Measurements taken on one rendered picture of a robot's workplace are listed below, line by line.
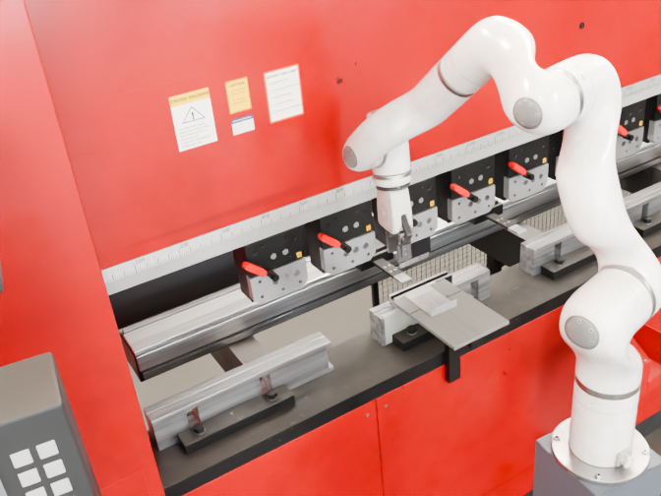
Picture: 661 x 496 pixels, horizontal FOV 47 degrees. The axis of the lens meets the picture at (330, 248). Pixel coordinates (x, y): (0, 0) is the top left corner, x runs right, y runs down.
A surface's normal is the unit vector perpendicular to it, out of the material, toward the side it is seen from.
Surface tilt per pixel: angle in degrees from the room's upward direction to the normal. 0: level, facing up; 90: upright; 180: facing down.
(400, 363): 0
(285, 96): 90
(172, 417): 90
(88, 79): 90
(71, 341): 90
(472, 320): 0
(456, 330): 0
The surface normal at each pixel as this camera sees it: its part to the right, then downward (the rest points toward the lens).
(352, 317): -0.09, -0.86
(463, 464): 0.52, 0.38
